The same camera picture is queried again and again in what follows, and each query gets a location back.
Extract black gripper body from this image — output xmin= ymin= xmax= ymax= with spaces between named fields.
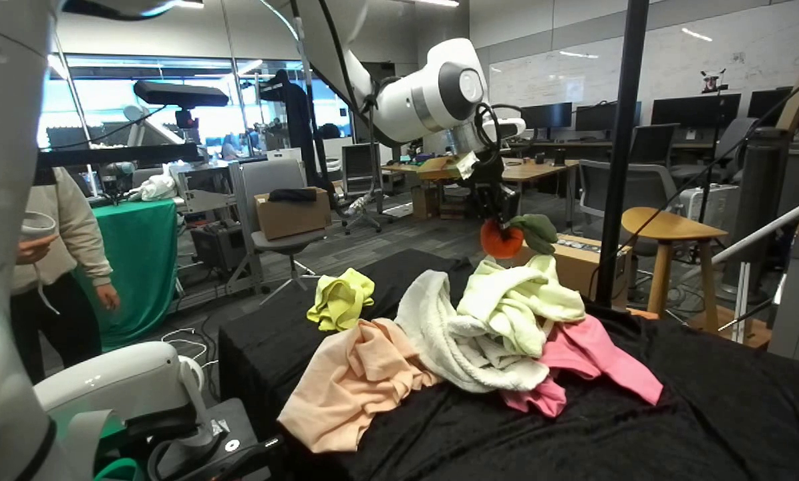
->
xmin=471 ymin=164 xmax=518 ymax=221

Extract orange plush fruit green leaves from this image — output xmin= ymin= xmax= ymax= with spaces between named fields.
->
xmin=477 ymin=211 xmax=561 ymax=265

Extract pale green terry towel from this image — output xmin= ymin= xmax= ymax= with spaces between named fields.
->
xmin=455 ymin=253 xmax=592 ymax=362

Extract small white towel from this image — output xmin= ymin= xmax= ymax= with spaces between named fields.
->
xmin=392 ymin=267 xmax=553 ymax=395

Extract yellow cloth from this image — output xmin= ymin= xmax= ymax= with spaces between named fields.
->
xmin=304 ymin=265 xmax=379 ymax=333

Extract peach cloth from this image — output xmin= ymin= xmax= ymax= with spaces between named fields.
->
xmin=275 ymin=317 xmax=445 ymax=454

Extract wooden office desk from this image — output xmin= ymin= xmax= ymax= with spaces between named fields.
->
xmin=379 ymin=156 xmax=588 ymax=235

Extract black computer monitor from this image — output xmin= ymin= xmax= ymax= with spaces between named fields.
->
xmin=573 ymin=100 xmax=624 ymax=136
xmin=518 ymin=100 xmax=574 ymax=134
xmin=650 ymin=90 xmax=741 ymax=132
xmin=744 ymin=86 xmax=793 ymax=128

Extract black vertical pole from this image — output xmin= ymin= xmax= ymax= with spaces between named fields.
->
xmin=593 ymin=0 xmax=658 ymax=311

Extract wooden stool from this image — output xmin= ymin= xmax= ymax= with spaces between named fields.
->
xmin=620 ymin=205 xmax=729 ymax=323

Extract pink cloth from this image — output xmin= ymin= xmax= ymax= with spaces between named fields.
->
xmin=503 ymin=313 xmax=665 ymax=423

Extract plain cardboard box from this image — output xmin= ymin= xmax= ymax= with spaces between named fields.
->
xmin=252 ymin=184 xmax=335 ymax=241

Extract grey office chair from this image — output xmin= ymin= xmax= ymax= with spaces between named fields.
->
xmin=232 ymin=158 xmax=347 ymax=297

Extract grey metal tripod pole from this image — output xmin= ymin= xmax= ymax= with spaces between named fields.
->
xmin=708 ymin=201 xmax=799 ymax=265

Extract black computer tower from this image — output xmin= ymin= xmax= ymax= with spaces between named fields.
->
xmin=736 ymin=128 xmax=793 ymax=263

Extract black velvet tablecloth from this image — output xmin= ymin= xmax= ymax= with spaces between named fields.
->
xmin=217 ymin=249 xmax=799 ymax=481

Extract white crumpled bag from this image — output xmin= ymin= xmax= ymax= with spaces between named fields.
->
xmin=125 ymin=170 xmax=179 ymax=203

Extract green table cover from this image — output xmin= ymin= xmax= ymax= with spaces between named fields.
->
xmin=89 ymin=196 xmax=181 ymax=344

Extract person in beige sweatshirt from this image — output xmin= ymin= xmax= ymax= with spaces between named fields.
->
xmin=9 ymin=164 xmax=123 ymax=383

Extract tan wrist camera box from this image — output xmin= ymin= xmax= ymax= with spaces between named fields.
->
xmin=451 ymin=150 xmax=487 ymax=184

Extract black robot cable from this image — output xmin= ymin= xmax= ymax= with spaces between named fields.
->
xmin=314 ymin=0 xmax=507 ymax=158

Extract black stereo camera bar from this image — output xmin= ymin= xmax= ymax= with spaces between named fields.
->
xmin=131 ymin=77 xmax=232 ymax=110

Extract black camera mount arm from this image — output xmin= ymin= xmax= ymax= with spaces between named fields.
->
xmin=36 ymin=141 xmax=205 ymax=170

